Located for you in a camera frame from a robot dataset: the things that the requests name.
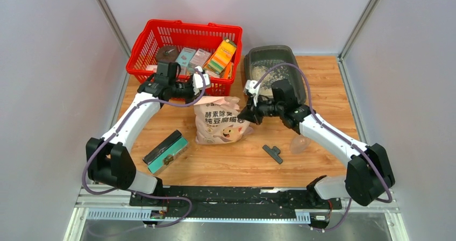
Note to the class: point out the pink cat litter bag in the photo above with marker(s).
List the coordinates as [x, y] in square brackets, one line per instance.
[217, 121]

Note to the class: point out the teal and black box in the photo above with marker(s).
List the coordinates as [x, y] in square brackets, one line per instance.
[169, 150]

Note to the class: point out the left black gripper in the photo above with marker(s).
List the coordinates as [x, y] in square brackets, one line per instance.
[193, 97]

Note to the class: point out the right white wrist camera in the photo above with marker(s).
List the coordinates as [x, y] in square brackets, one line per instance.
[251, 89]

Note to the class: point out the red plastic shopping basket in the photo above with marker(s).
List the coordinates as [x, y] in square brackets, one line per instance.
[159, 33]

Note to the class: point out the clear plastic scoop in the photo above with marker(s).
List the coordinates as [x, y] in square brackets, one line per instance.
[299, 144]

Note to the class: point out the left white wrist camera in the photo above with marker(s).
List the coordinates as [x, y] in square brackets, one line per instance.
[201, 80]

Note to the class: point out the dark grey litter box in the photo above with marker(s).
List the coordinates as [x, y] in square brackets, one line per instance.
[260, 59]

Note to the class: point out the grey pink small box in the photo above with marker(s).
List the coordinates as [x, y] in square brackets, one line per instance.
[199, 59]

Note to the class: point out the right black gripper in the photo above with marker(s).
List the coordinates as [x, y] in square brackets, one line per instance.
[251, 113]

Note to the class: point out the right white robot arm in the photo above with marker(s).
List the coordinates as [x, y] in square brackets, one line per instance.
[368, 170]

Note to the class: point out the black bag clip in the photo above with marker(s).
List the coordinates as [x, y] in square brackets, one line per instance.
[274, 152]

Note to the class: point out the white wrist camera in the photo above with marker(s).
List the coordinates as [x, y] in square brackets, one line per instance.
[251, 89]
[201, 80]

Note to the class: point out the brown round object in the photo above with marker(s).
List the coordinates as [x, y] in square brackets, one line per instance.
[167, 54]

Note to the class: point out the white pink packet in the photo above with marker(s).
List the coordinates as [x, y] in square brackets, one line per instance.
[151, 68]

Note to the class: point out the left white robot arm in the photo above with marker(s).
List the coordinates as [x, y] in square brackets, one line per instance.
[108, 157]

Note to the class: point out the teal small box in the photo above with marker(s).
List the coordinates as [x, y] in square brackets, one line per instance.
[184, 57]

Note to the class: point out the yellow orange carton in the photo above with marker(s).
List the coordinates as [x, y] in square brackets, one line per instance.
[221, 57]

